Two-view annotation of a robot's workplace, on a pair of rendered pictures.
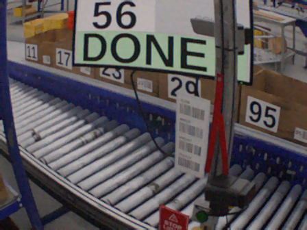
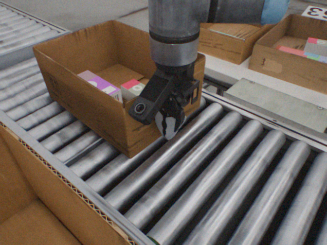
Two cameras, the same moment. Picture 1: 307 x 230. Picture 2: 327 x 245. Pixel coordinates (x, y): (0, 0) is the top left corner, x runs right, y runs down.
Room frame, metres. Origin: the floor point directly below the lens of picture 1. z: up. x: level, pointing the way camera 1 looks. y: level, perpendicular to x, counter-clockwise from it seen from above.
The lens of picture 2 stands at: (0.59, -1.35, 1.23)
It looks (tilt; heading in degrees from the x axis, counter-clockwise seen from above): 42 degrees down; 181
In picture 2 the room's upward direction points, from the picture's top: straight up
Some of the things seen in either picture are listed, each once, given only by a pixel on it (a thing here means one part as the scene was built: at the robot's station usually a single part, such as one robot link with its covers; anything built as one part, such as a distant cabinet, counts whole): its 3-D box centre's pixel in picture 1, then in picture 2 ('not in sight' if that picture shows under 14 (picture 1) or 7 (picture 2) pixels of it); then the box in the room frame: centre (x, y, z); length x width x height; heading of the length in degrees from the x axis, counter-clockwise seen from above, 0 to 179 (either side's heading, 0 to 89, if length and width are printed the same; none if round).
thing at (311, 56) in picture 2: not in sight; (298, 60); (-0.26, -0.89, 0.79); 0.19 x 0.14 x 0.02; 56
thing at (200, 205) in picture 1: (205, 213); not in sight; (0.73, -0.13, 0.95); 0.07 x 0.03 x 0.07; 51
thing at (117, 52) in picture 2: not in sight; (120, 78); (-0.05, -1.49, 0.83); 0.39 x 0.29 x 0.17; 49
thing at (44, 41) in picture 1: (53, 46); not in sight; (2.33, 0.65, 0.96); 0.39 x 0.29 x 0.17; 52
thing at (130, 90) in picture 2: not in sight; (138, 94); (-0.05, -1.44, 0.78); 0.10 x 0.06 x 0.05; 47
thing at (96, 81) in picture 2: not in sight; (90, 96); (-0.02, -1.58, 0.79); 0.16 x 0.11 x 0.07; 49
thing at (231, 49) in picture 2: not in sight; (232, 28); (-0.53, -1.08, 0.80); 0.38 x 0.28 x 0.10; 142
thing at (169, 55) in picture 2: not in sight; (172, 45); (0.14, -1.35, 1.02); 0.10 x 0.09 x 0.05; 51
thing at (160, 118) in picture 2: not in sight; (167, 118); (0.13, -1.35, 0.84); 0.06 x 0.03 x 0.09; 141
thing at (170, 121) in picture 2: not in sight; (177, 124); (0.15, -1.33, 0.84); 0.06 x 0.03 x 0.09; 141
